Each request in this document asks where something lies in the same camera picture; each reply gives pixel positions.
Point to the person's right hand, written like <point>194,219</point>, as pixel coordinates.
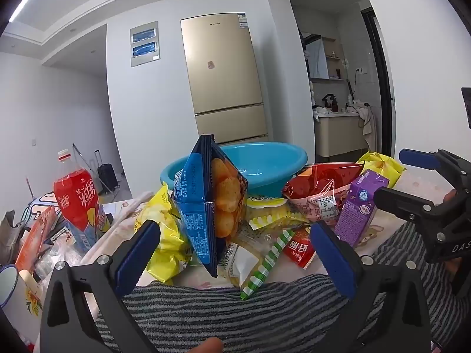
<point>451,197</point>

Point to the white wall outlet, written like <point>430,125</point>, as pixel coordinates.
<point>361,70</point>

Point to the black door frame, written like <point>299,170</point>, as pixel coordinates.
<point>382,81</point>

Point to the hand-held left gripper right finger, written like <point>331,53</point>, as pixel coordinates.
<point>331,261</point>

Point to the purple carton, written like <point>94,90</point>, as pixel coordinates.
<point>353,217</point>

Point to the wall electrical panel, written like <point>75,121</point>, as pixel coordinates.
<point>144,37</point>

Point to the beige hanging towel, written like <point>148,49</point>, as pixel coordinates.
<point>369,128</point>

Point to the yellow snack packet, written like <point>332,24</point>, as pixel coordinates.
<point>386,169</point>

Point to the bathroom mirror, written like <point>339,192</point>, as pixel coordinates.
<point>316,59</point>

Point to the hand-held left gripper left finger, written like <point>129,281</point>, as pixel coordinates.
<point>138,257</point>

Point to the red drink bottle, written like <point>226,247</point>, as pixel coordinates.
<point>77,198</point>

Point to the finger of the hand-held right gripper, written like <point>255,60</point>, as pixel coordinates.
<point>404,204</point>
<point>419,159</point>

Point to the orange box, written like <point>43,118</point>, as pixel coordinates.
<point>35,242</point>

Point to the white box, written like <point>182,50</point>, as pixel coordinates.
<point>112,213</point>

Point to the small red snack packet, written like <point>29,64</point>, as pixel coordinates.
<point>298,252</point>

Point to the black suitcase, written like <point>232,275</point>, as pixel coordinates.
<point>107,176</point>

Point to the dark pump bottle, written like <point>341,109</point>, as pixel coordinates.
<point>333,104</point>

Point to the cartoon print fabric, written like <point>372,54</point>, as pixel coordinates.
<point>38,202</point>

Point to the green striped bread packet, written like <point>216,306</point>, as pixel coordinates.
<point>272,257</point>

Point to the grey striped cloth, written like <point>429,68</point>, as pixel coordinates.
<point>235,316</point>

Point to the gold refrigerator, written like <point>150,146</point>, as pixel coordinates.
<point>220,81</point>

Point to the mop pole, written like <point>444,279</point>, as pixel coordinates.
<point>81,155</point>

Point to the grey bag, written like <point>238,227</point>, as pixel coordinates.
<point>11,235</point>

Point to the beige vanity cabinet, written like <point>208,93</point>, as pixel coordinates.
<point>338,136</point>

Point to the blue plastic basin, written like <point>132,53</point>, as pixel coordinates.
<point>265,158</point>

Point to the clear plastic bags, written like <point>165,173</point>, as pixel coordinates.
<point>62,253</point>

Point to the large yellow chip packet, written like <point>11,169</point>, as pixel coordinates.
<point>162,250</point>

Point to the blue chip packet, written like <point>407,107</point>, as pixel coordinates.
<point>195,220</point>

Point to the white flowered enamel mug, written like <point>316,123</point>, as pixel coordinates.
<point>22,298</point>

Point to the yellow jelly cup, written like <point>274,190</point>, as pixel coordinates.
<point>265,200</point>

